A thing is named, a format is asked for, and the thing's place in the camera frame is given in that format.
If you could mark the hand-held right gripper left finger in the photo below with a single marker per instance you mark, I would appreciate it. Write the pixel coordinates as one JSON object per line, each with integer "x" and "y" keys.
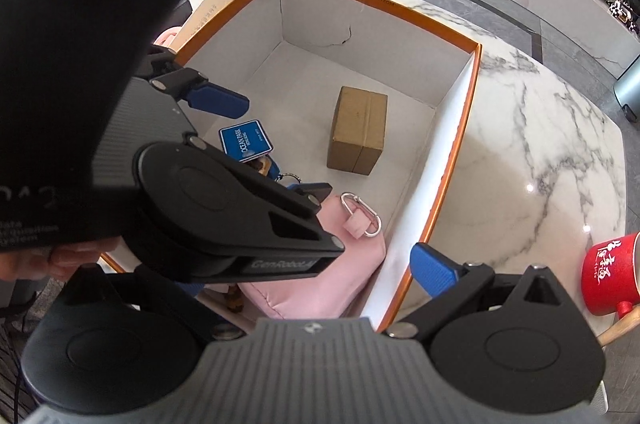
{"x": 192, "y": 289}

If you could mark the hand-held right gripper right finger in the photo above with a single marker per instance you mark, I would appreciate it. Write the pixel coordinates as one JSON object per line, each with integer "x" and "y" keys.
{"x": 432, "y": 271}

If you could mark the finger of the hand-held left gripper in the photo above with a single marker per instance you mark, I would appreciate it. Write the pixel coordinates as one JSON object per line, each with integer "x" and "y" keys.
{"x": 312, "y": 191}
{"x": 220, "y": 100}

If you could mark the small brown cardboard box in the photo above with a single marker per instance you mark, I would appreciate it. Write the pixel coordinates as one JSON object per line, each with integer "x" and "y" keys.
{"x": 357, "y": 129}

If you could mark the pink pouch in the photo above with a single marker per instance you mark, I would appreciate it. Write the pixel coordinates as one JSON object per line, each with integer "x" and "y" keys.
{"x": 320, "y": 274}

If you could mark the orange cardboard box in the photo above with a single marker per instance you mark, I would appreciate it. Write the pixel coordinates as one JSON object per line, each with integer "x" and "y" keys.
{"x": 310, "y": 19}

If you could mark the person's left hand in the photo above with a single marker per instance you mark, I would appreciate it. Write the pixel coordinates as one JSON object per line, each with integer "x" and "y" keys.
{"x": 65, "y": 260}

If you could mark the red mug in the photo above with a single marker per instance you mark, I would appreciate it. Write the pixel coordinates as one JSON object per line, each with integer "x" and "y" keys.
{"x": 607, "y": 274}

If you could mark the black and white cow figurine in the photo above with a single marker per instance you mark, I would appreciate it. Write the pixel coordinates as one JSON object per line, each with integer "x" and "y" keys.
{"x": 622, "y": 14}

